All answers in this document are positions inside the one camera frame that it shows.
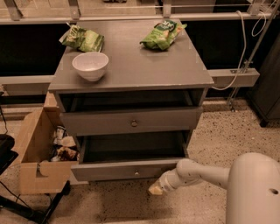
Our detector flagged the green chip bag right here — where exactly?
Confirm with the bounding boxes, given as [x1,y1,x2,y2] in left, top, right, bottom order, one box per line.
[141,19,186,51]

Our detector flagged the slanted metal pole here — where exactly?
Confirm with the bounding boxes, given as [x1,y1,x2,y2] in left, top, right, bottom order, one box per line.
[226,0,280,112]

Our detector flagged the dark cabinet at right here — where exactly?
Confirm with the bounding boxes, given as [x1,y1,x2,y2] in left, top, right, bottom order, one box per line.
[248,34,280,127]

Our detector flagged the grey drawer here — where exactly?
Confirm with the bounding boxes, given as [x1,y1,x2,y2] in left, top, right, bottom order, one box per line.
[60,107,202,136]
[72,130,192,181]

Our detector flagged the black stand base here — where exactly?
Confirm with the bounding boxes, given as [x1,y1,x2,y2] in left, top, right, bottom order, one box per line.
[0,134,70,224]

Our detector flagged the white cable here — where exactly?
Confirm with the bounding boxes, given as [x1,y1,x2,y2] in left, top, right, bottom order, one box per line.
[211,10,268,91]

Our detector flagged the green chip bag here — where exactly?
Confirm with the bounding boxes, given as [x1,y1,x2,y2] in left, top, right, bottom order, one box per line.
[141,19,186,51]
[59,24,104,53]

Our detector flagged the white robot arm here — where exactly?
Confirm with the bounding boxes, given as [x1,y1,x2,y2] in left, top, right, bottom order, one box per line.
[149,152,280,224]

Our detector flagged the grey wooden drawer cabinet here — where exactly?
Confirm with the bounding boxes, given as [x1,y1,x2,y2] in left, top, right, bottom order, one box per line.
[47,18,214,147]

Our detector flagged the snack packages in box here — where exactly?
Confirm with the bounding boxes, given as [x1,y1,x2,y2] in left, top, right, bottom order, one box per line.
[50,126,80,162]

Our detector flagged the white ceramic bowl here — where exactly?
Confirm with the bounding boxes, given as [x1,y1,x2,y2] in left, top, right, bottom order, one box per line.
[72,52,109,81]

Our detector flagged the open cardboard box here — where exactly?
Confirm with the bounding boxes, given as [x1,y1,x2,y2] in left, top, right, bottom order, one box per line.
[13,93,78,194]

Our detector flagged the green chip bag left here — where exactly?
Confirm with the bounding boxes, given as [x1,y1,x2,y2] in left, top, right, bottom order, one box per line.
[59,24,104,53]

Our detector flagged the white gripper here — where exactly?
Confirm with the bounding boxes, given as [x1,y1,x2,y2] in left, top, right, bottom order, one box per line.
[148,169,183,196]

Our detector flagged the metal railing frame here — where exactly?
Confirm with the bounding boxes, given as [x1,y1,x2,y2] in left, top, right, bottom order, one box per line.
[0,0,280,97]

